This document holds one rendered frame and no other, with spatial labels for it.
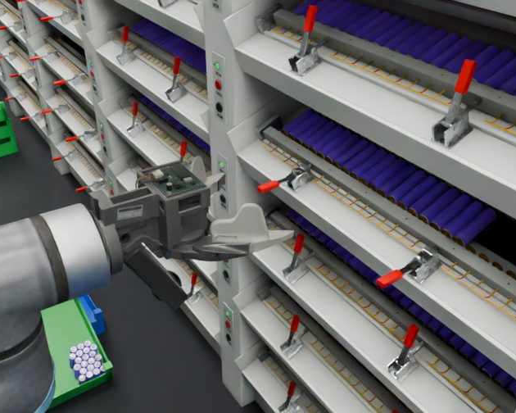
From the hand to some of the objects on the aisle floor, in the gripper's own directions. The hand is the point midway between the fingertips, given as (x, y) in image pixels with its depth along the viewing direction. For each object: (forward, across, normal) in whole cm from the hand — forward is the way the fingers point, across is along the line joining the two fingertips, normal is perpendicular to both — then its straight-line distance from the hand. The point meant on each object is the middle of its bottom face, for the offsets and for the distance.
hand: (258, 206), depth 70 cm
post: (+29, +35, +84) cm, 95 cm away
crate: (-15, +71, +80) cm, 108 cm away
